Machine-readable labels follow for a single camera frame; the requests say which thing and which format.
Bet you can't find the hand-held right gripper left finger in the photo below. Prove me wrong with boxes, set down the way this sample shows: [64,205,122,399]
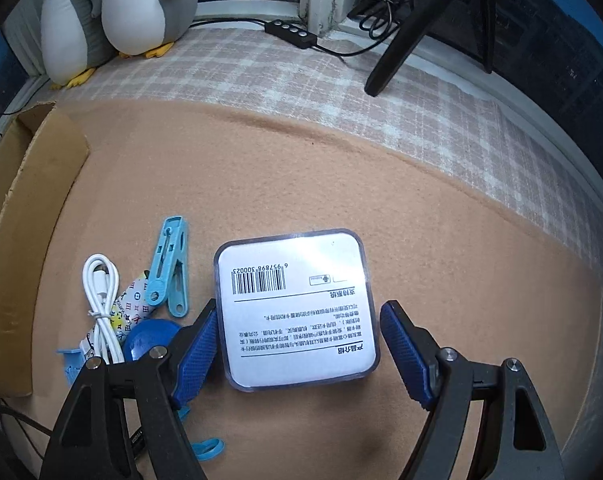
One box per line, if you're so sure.
[42,299,220,480]

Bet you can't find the light blue plastic loop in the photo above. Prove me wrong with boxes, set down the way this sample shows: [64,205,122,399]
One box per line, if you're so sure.
[190,437,226,462]

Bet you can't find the white charging cable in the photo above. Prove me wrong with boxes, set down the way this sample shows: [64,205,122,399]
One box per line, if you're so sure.
[82,254,125,366]

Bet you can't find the large grey penguin plush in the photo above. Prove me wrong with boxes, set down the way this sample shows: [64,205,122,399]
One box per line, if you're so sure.
[40,0,117,90]

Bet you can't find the plaid cloth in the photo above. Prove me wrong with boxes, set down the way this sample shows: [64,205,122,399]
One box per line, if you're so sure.
[52,27,602,281]

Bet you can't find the clear square case white label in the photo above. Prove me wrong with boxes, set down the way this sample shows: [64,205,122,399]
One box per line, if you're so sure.
[213,230,381,392]

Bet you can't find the cardboard box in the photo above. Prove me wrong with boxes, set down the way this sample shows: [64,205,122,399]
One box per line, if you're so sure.
[0,102,91,397]

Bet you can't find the tan blanket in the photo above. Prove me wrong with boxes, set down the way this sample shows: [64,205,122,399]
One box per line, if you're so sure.
[0,100,603,480]

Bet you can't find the blue round lid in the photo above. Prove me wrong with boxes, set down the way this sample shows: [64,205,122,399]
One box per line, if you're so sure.
[123,319,182,363]

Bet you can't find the black tripod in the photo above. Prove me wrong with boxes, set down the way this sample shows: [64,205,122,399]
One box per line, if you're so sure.
[364,0,497,98]

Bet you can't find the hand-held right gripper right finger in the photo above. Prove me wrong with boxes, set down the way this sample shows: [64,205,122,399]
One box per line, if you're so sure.
[379,300,567,480]

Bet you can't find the patterned white tube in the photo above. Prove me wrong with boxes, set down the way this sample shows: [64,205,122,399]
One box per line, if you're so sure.
[79,270,157,361]

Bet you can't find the coiled black cable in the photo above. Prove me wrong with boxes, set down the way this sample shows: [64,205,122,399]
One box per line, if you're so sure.
[349,0,422,38]

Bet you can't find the small grey penguin plush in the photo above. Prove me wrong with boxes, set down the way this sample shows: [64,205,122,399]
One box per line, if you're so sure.
[100,0,199,59]

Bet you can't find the black inline switch cable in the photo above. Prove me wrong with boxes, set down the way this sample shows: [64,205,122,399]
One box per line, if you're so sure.
[186,17,389,57]

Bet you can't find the light blue clothespin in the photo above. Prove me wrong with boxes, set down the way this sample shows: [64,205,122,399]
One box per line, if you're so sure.
[146,216,190,318]

